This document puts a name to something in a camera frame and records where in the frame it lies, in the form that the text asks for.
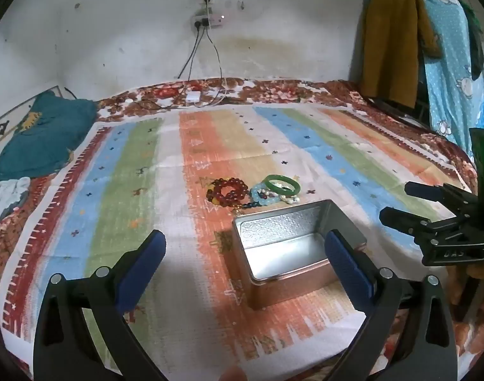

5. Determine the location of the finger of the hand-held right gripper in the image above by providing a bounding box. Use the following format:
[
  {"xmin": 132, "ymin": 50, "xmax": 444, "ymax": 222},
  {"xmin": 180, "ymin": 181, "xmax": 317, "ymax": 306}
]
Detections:
[
  {"xmin": 379, "ymin": 206, "xmax": 470, "ymax": 247},
  {"xmin": 405, "ymin": 182, "xmax": 480, "ymax": 213}
]

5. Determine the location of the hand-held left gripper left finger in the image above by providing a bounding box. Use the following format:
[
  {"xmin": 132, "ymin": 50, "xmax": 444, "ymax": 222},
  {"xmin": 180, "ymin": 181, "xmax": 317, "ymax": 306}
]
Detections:
[{"xmin": 33, "ymin": 229, "xmax": 171, "ymax": 381}]

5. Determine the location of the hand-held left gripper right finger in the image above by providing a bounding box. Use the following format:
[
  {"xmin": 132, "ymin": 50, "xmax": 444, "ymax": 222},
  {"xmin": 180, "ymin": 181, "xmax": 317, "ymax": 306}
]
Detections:
[{"xmin": 324, "ymin": 229, "xmax": 461, "ymax": 381}]

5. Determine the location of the rectangular metal tin box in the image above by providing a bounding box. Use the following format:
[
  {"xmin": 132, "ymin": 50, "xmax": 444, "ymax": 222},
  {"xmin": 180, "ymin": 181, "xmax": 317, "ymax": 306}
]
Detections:
[{"xmin": 232, "ymin": 199, "xmax": 367, "ymax": 310}]

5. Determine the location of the white pearl bracelet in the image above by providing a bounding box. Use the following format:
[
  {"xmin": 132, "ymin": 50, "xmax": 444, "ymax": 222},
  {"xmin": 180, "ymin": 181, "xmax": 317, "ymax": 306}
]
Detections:
[{"xmin": 262, "ymin": 184, "xmax": 302, "ymax": 205}]

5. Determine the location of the green jade bangle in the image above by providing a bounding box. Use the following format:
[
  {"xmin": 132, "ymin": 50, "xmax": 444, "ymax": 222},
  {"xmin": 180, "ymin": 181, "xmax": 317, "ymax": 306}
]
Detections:
[{"xmin": 264, "ymin": 174, "xmax": 301, "ymax": 196}]

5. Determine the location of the multicoloured glass bead bracelet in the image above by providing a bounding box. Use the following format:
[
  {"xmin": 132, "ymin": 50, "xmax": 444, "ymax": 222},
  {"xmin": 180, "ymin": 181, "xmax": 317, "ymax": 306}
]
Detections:
[{"xmin": 231, "ymin": 197, "xmax": 268, "ymax": 212}]

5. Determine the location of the light blue bead bracelet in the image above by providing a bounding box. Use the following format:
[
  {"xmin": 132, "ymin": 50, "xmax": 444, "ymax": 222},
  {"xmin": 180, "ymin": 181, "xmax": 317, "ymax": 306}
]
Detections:
[{"xmin": 250, "ymin": 183, "xmax": 281, "ymax": 205}]

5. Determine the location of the dark red bead bracelet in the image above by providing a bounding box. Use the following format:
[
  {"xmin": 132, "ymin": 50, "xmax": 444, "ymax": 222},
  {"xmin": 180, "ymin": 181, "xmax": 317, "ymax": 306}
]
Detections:
[{"xmin": 206, "ymin": 178, "xmax": 249, "ymax": 208}]

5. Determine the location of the striped patterned blanket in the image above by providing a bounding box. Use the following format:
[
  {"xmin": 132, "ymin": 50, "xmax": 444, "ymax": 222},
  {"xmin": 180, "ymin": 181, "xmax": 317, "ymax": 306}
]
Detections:
[{"xmin": 0, "ymin": 105, "xmax": 475, "ymax": 362}]

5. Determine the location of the light blue printed cloth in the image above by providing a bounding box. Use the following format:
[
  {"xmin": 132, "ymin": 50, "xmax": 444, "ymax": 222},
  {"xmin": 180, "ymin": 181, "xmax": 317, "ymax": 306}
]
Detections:
[{"xmin": 401, "ymin": 0, "xmax": 484, "ymax": 160}]

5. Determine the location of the mustard yellow cloth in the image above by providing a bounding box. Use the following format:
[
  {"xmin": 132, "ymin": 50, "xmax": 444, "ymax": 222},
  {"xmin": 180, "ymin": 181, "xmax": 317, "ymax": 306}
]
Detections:
[{"xmin": 361, "ymin": 0, "xmax": 441, "ymax": 110}]

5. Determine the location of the white crumpled cloth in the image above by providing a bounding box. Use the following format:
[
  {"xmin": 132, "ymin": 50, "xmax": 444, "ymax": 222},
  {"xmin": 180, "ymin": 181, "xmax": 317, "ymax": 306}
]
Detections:
[{"xmin": 0, "ymin": 177, "xmax": 31, "ymax": 239}]

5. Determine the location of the dark green garment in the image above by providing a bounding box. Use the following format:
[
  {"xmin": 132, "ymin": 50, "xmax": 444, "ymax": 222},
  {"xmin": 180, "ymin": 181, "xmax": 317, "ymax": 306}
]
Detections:
[{"xmin": 460, "ymin": 4, "xmax": 484, "ymax": 77}]

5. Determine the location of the teal pillow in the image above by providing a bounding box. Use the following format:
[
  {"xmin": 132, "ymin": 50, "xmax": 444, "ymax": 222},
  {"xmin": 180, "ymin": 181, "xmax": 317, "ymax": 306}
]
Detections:
[{"xmin": 0, "ymin": 90, "xmax": 99, "ymax": 184}]

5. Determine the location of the white power strip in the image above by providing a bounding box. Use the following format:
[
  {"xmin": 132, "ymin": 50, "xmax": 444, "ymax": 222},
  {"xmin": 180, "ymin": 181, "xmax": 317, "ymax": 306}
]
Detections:
[{"xmin": 191, "ymin": 14, "xmax": 227, "ymax": 31}]

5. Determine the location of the black power cable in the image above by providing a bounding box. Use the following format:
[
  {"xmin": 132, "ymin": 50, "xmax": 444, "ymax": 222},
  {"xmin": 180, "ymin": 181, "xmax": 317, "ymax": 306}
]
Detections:
[
  {"xmin": 177, "ymin": 28, "xmax": 206, "ymax": 81},
  {"xmin": 204, "ymin": 28, "xmax": 227, "ymax": 106}
]

